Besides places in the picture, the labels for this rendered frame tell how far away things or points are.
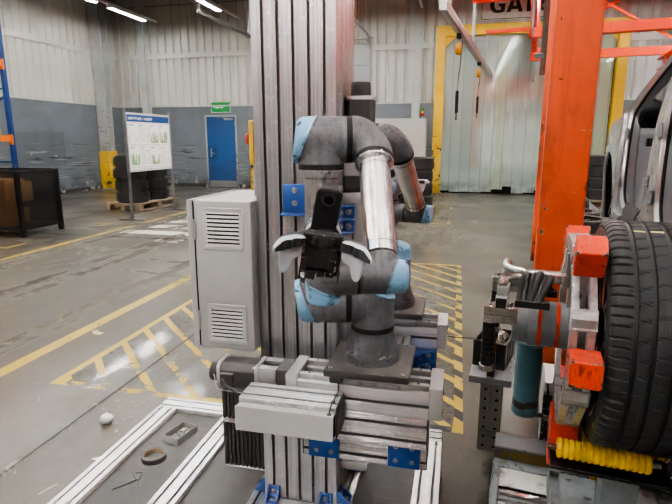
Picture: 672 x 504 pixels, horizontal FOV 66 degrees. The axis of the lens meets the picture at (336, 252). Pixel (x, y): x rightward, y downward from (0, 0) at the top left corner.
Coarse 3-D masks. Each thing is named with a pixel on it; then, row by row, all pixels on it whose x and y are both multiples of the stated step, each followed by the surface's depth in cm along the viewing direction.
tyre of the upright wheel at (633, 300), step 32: (608, 224) 146; (640, 224) 143; (640, 256) 131; (608, 288) 132; (640, 288) 126; (608, 320) 129; (640, 320) 124; (608, 352) 126; (640, 352) 123; (608, 384) 127; (640, 384) 124; (608, 416) 130; (640, 416) 127; (640, 448) 136
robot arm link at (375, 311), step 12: (348, 300) 135; (360, 300) 135; (372, 300) 134; (384, 300) 135; (348, 312) 135; (360, 312) 135; (372, 312) 135; (384, 312) 136; (360, 324) 137; (372, 324) 136; (384, 324) 137
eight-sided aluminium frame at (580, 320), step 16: (560, 288) 179; (576, 288) 136; (592, 288) 135; (576, 304) 134; (592, 304) 133; (576, 320) 132; (592, 320) 130; (576, 336) 132; (592, 336) 131; (560, 352) 177; (560, 368) 174; (560, 384) 171; (560, 400) 145; (576, 400) 135; (560, 416) 148; (576, 416) 145
